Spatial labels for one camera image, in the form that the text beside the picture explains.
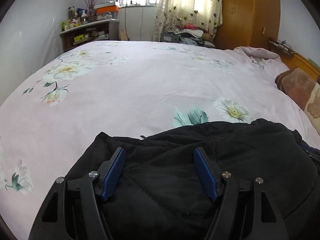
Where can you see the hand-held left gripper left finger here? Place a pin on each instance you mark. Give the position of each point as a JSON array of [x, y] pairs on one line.
[[113, 173]]

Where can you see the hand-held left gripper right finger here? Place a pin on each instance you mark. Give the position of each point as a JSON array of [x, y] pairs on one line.
[[206, 173]]

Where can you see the black quilted puffer jacket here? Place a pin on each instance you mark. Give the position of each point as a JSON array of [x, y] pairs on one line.
[[162, 170]]

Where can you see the pile of clothes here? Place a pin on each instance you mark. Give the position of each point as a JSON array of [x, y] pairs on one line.
[[192, 33]]

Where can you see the bear print pillow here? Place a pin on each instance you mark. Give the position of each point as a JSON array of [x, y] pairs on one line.
[[298, 87]]

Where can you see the bed with floral sheet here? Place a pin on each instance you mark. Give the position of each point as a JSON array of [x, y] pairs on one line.
[[137, 85]]

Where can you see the wooden headboard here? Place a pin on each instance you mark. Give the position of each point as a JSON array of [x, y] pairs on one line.
[[300, 60]]

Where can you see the grey cardboard box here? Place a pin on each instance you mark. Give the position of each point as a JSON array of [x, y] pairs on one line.
[[170, 37]]

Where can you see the cluttered wooden shelf unit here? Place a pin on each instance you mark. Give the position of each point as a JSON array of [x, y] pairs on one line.
[[87, 33]]

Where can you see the wooden wardrobe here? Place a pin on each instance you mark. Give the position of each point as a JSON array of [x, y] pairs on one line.
[[245, 15]]

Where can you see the white cabinet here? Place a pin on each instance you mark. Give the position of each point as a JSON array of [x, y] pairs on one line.
[[138, 22]]

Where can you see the orange storage box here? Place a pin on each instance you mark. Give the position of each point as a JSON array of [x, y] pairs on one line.
[[107, 10]]

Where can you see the heart pattern curtain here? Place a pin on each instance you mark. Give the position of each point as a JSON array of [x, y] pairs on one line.
[[187, 5]]

